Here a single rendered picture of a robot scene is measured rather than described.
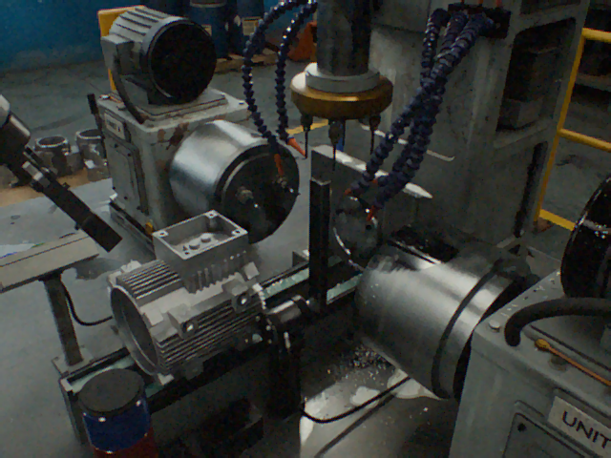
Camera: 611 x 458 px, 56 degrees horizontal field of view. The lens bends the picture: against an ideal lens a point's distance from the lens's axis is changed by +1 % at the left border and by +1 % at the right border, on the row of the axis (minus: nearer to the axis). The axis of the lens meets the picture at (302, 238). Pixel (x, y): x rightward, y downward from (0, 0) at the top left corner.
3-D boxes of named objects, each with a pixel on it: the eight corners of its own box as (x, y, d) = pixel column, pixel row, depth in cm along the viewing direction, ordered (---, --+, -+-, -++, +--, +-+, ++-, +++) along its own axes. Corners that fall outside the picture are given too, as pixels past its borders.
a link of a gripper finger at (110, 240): (91, 208, 81) (93, 210, 80) (121, 237, 86) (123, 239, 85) (74, 223, 80) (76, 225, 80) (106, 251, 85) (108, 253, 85)
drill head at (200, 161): (227, 180, 161) (221, 93, 148) (311, 232, 137) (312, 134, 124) (146, 207, 147) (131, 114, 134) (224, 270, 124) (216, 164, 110)
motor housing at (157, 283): (209, 300, 114) (200, 218, 104) (268, 348, 102) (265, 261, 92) (115, 344, 103) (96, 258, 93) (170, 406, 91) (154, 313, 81)
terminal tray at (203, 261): (216, 243, 103) (212, 209, 99) (251, 269, 96) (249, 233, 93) (157, 268, 96) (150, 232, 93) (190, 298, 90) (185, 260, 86)
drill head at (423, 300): (406, 289, 118) (419, 180, 105) (603, 408, 91) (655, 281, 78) (315, 342, 104) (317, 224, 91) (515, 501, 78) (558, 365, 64)
